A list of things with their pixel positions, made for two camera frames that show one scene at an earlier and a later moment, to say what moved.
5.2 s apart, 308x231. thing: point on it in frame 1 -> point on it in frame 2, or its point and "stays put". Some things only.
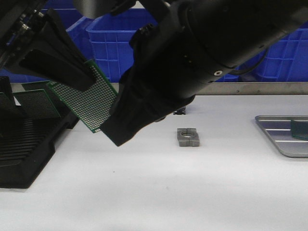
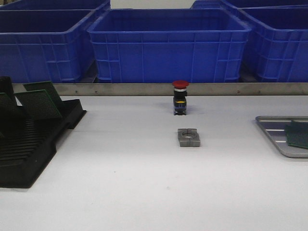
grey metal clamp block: (188, 137) stays put
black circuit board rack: (27, 142) stays put
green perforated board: (91, 104) -> (296, 134)
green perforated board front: (300, 129) stays put
